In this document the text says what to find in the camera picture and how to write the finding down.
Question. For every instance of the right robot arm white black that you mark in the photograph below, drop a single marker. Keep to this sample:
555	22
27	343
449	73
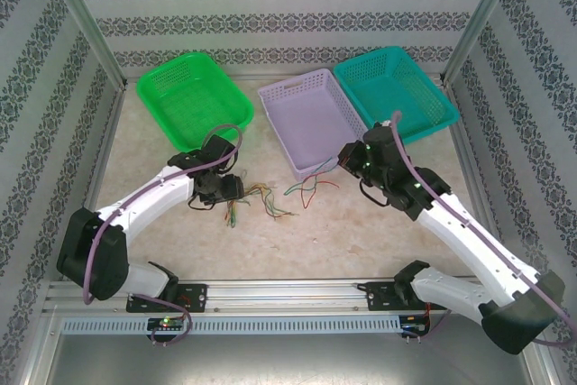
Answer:
473	241

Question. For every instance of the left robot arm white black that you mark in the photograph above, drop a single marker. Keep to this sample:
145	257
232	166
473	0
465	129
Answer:
149	195

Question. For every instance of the lilac plastic basket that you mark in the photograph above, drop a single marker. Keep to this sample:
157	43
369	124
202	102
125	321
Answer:
311	123

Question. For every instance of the teal plastic basket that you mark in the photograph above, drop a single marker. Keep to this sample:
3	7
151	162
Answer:
405	87

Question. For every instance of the green plastic basket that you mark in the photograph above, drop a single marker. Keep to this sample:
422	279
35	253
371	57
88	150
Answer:
198	101

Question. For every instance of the small circuit board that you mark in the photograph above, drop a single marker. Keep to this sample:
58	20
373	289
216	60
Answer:
412	326
164	323

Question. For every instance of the grey metal sheet panel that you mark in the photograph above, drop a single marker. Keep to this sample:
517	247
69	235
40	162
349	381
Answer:
288	362

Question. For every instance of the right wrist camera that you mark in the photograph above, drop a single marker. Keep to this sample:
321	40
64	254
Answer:
388	123

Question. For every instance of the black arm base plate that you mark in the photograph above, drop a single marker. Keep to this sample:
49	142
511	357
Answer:
376	297
198	297

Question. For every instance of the long aluminium base rail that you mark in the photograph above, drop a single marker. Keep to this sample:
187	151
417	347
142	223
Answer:
284	295

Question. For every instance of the aluminium frame post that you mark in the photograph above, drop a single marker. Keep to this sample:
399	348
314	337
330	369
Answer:
487	15
85	20

